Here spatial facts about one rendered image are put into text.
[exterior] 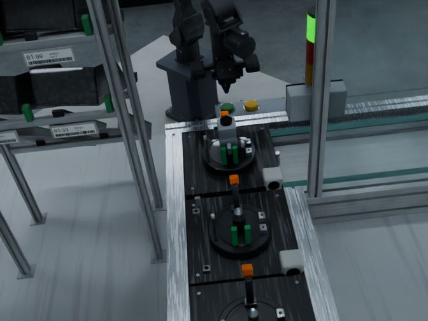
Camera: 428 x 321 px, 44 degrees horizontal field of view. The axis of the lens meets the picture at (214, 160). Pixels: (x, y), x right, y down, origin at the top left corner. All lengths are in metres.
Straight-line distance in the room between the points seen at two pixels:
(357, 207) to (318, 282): 0.28
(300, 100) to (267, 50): 2.55
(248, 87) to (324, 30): 0.83
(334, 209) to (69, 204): 0.71
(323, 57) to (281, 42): 2.71
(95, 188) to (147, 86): 0.50
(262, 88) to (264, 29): 2.13
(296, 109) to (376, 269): 0.42
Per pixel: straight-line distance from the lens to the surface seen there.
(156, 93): 1.83
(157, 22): 4.15
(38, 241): 1.44
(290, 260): 1.12
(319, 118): 1.13
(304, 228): 1.22
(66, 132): 1.04
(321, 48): 1.02
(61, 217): 1.48
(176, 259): 1.18
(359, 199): 1.32
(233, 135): 1.29
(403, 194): 1.36
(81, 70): 1.03
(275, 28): 3.92
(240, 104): 1.56
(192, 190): 1.29
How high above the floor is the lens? 1.89
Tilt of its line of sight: 42 degrees down
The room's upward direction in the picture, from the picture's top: 7 degrees counter-clockwise
